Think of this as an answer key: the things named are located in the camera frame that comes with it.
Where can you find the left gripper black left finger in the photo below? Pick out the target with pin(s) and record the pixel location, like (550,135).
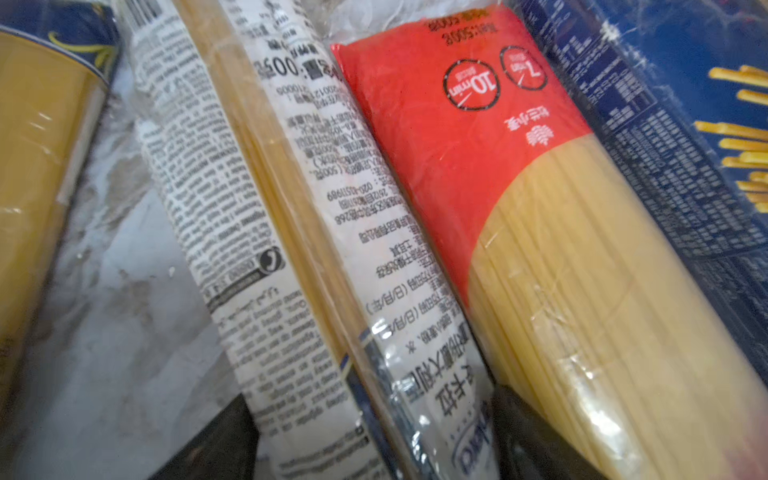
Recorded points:
(225,448)

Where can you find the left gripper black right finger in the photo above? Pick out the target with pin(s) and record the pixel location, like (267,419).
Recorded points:
(527,445)

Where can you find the white label spaghetti bag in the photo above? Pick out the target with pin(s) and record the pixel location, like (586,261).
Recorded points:
(350,349)

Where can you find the red spaghetti bag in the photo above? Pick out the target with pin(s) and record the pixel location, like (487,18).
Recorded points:
(582,307)

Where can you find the blue Barilla spaghetti box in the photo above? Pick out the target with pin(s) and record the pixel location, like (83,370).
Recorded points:
(676,92)

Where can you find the dark blue spaghetti bag left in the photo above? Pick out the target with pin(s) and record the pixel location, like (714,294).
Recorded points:
(57,63)

